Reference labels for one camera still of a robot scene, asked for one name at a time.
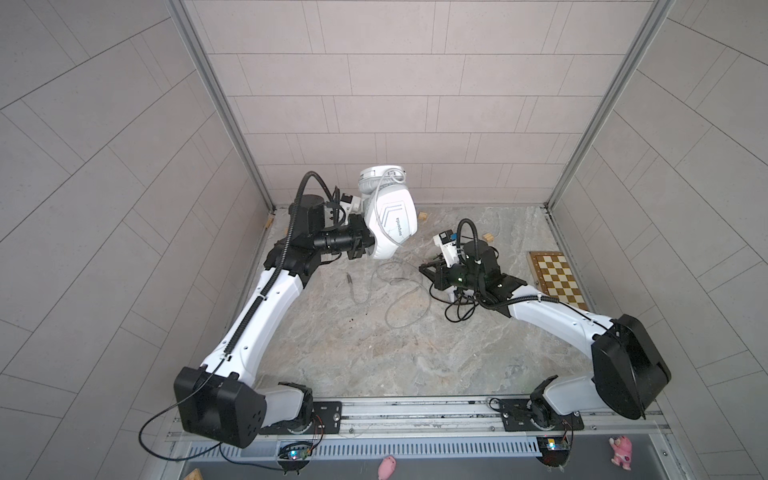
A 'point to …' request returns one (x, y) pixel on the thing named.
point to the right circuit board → (554, 450)
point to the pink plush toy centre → (386, 468)
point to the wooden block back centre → (422, 215)
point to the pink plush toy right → (622, 449)
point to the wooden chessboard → (550, 274)
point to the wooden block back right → (488, 237)
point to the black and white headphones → (462, 304)
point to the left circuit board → (295, 450)
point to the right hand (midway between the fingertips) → (420, 270)
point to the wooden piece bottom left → (194, 475)
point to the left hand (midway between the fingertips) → (395, 234)
